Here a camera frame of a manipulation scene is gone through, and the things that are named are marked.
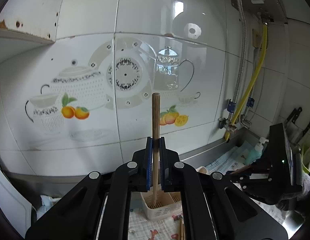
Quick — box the corrugated metal hose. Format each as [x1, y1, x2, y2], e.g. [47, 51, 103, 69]
[227, 0, 248, 120]

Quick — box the light wooden chopstick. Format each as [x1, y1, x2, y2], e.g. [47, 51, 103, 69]
[179, 219, 184, 240]
[152, 93, 160, 206]

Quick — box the green plastic rack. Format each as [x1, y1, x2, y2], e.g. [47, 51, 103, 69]
[301, 144, 310, 174]

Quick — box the printed white muslin cloth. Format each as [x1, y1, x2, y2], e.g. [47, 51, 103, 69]
[37, 141, 297, 239]

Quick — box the metal gas valve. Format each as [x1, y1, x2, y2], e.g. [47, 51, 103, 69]
[218, 114, 252, 133]

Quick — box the teal soap dispenser bottle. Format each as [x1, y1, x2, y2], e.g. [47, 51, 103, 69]
[245, 137, 269, 165]

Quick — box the black-handled knife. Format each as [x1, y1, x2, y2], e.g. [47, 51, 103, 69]
[285, 107, 303, 125]

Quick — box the yellow gas hose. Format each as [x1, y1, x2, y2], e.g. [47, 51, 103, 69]
[224, 23, 269, 141]

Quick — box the beige plastic utensil holder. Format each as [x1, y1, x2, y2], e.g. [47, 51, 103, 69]
[140, 191, 182, 220]

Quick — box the white cutting board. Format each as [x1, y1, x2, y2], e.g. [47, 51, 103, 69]
[0, 170, 32, 238]

